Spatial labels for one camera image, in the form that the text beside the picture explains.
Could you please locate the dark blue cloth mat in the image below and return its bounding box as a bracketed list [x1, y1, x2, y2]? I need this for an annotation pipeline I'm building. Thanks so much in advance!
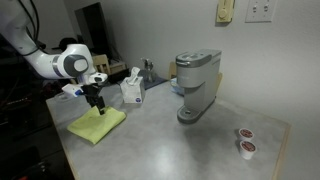
[120, 77, 165, 90]

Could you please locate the grey pod coffee maker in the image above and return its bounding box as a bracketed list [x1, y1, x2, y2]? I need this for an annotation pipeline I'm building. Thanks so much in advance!
[175, 49, 222, 124]

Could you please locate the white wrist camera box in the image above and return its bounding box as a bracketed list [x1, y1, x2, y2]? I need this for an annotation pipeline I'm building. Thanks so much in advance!
[62, 84, 83, 97]

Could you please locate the glass jar with metal tools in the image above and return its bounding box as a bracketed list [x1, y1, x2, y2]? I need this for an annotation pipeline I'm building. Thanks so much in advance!
[142, 58, 154, 82]

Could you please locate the beige wall thermostat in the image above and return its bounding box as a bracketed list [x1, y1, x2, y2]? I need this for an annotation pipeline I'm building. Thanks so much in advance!
[216, 0, 235, 23]

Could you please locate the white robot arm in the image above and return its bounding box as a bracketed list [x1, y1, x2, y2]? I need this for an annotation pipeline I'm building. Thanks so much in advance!
[0, 0, 108, 115]

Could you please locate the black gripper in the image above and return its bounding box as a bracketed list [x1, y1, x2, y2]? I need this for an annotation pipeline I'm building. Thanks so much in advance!
[81, 84, 105, 115]

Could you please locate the grey tissue box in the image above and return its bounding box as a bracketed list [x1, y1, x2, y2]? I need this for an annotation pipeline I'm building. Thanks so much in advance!
[120, 77, 145, 104]

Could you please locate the wooden chair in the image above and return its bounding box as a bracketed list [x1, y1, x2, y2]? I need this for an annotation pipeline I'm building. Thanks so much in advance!
[92, 54, 111, 75]

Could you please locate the white light switch plate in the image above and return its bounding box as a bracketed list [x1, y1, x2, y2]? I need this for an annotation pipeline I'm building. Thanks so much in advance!
[245, 0, 278, 23]

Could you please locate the coffee pod far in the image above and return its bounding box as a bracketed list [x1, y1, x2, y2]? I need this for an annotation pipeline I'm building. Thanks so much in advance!
[238, 128, 254, 141]

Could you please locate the coffee pod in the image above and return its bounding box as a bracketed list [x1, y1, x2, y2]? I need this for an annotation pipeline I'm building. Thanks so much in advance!
[238, 128, 254, 141]
[240, 141, 257, 160]

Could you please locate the yellow-green microfiber towel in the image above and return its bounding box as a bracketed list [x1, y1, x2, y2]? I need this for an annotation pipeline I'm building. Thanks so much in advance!
[67, 106, 126, 144]

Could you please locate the white tissue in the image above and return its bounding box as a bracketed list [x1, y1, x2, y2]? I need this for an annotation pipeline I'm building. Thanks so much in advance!
[127, 67, 140, 85]

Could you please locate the coffee pod near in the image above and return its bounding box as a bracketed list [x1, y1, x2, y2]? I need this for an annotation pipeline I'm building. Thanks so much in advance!
[240, 141, 257, 160]

